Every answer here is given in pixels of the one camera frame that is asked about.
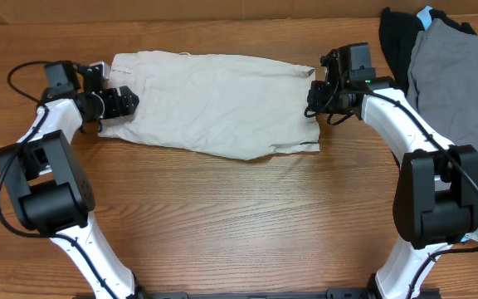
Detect light blue garment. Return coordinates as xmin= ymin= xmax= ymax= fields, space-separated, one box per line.
xmin=417 ymin=6 xmax=432 ymax=30

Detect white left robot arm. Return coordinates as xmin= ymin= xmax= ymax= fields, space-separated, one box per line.
xmin=0 ymin=61 xmax=148 ymax=298

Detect black garment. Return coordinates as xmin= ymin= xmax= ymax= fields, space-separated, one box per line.
xmin=378 ymin=7 xmax=476 ymax=93

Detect grey garment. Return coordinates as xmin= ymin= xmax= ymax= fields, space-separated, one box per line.
xmin=404 ymin=18 xmax=478 ymax=245

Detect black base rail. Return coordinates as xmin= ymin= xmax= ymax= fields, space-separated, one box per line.
xmin=72 ymin=287 xmax=443 ymax=299

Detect beige khaki shorts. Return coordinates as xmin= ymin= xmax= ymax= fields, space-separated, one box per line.
xmin=99 ymin=51 xmax=320 ymax=160

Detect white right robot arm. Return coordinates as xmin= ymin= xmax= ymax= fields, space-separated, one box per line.
xmin=305 ymin=42 xmax=478 ymax=298

